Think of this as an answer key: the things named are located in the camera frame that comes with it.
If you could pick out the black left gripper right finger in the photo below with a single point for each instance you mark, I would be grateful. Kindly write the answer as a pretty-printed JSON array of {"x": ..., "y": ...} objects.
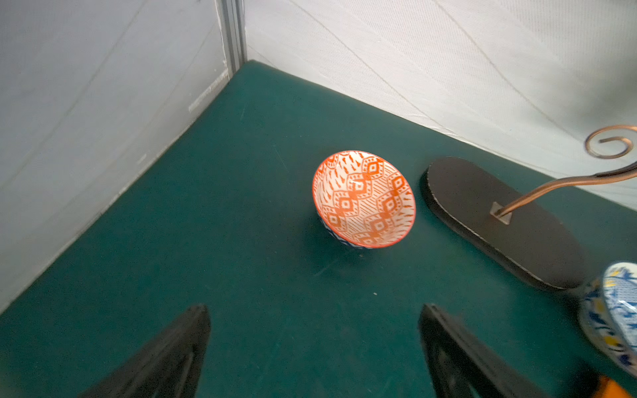
[{"x": 460, "y": 365}]

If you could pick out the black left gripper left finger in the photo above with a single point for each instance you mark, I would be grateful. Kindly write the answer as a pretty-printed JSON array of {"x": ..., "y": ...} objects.
[{"x": 170, "y": 365}]

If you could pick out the orange tea bag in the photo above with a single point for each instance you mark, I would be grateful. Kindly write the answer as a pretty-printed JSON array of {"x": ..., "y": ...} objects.
[{"x": 608, "y": 388}]

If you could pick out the blue yellow patterned bowl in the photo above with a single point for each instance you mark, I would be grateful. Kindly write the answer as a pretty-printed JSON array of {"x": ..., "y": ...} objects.
[{"x": 607, "y": 314}]

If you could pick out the copper wire cup stand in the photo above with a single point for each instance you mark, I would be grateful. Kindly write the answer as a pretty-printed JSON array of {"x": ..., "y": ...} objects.
[{"x": 509, "y": 227}]

